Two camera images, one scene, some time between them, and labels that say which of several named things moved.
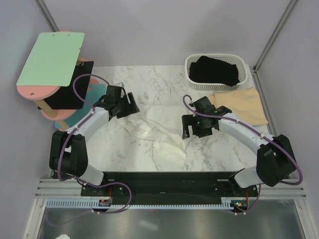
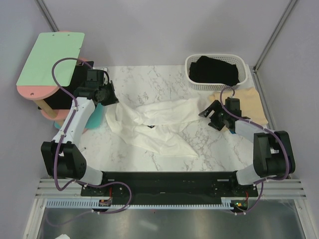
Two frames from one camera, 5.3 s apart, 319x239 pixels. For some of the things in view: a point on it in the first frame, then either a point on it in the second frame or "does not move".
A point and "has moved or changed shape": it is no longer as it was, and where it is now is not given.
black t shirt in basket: x=209 y=69 does not move
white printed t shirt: x=161 y=125 has moved or changed shape
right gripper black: x=189 y=120 -> x=216 y=104
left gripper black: x=131 y=109 -> x=113 y=99
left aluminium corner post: x=47 y=16 does not move
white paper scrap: x=63 y=236 does not move
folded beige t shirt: x=245 y=104 does not move
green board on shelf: x=53 y=61 does not move
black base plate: x=171 y=186 does not move
